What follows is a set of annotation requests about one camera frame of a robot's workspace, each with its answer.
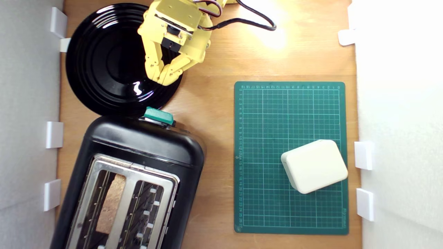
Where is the green toaster lever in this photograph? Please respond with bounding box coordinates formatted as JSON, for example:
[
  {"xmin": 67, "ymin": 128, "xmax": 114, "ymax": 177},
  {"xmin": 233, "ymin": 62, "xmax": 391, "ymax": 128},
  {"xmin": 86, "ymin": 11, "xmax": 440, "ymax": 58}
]
[{"xmin": 144, "ymin": 107, "xmax": 174, "ymax": 126}]

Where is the brown bread slice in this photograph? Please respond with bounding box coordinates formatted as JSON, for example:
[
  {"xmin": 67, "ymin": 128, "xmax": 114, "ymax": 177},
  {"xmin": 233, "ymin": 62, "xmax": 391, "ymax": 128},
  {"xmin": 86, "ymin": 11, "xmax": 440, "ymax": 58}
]
[{"xmin": 96, "ymin": 173, "xmax": 127, "ymax": 234}]

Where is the green cutting mat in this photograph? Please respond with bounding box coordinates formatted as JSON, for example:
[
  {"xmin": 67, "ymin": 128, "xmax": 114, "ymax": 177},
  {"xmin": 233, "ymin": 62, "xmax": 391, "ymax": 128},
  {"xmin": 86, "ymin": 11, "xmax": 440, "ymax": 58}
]
[{"xmin": 234, "ymin": 81, "xmax": 349, "ymax": 236}]

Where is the white block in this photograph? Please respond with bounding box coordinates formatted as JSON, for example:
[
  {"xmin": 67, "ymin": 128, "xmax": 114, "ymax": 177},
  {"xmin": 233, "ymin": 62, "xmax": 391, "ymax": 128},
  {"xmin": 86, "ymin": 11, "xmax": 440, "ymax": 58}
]
[{"xmin": 281, "ymin": 139, "xmax": 349, "ymax": 195}]

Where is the black two-slot toaster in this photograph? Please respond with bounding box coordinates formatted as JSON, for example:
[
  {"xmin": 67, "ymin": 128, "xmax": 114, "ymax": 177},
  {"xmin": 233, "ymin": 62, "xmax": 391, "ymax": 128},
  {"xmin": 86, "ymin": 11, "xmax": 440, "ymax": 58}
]
[{"xmin": 49, "ymin": 115, "xmax": 206, "ymax": 249}]

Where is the black round plate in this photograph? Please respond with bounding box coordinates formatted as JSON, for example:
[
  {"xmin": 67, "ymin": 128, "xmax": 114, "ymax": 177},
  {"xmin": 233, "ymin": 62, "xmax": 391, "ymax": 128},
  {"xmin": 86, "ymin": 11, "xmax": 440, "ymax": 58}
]
[{"xmin": 66, "ymin": 3, "xmax": 185, "ymax": 117}]

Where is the yellow wrist camera mount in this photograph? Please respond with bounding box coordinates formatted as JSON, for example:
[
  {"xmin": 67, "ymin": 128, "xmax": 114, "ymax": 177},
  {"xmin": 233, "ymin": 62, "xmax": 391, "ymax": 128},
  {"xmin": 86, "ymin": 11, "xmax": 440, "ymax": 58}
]
[{"xmin": 152, "ymin": 0, "xmax": 204, "ymax": 34}]

